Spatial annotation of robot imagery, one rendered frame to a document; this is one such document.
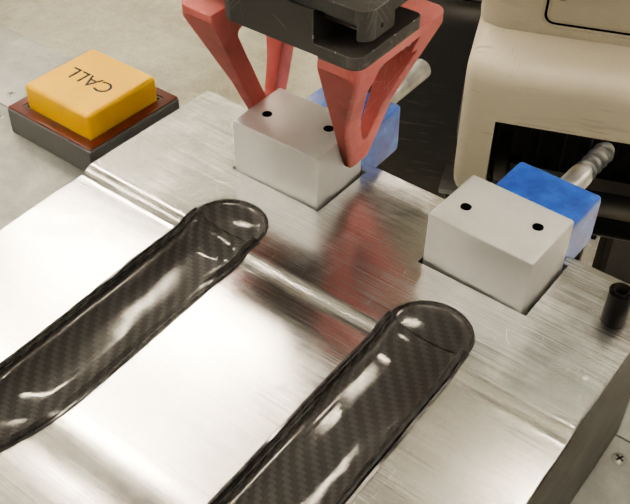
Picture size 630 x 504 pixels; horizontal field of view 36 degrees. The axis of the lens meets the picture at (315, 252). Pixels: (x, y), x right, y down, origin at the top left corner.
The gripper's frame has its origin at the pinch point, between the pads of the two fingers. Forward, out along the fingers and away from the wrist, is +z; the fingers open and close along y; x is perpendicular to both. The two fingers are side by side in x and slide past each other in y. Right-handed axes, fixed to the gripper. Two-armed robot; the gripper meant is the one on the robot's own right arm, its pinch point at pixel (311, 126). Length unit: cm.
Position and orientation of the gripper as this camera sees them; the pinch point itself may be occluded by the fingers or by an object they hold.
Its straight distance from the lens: 46.4
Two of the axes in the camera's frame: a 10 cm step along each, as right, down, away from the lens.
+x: 6.0, -5.4, 5.8
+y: 8.0, 4.1, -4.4
